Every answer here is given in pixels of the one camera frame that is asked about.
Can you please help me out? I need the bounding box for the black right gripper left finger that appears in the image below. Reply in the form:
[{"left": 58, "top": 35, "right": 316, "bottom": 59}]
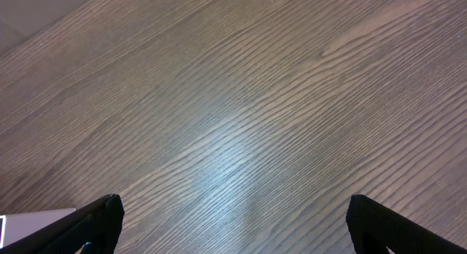
[{"left": 1, "top": 194, "right": 125, "bottom": 254}]

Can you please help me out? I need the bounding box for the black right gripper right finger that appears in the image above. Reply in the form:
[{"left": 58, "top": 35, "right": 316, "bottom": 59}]
[{"left": 346, "top": 194, "right": 466, "bottom": 254}]

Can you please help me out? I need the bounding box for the white cardboard box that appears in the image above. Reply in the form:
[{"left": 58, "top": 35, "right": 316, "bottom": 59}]
[{"left": 1, "top": 208, "right": 76, "bottom": 248}]

